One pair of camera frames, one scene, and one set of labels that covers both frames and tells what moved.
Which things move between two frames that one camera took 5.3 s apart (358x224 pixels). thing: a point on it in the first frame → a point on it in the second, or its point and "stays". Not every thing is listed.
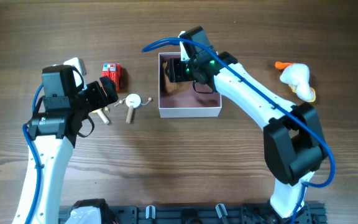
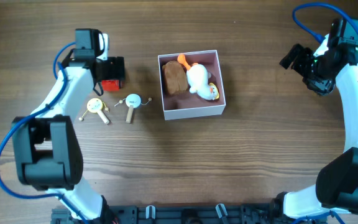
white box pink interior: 188,102 stays
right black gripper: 173,73 → 319,86
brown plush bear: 171,87 stays
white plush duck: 296,76 → 197,77
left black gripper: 100,99 → 116,68
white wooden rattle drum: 133,101 stays
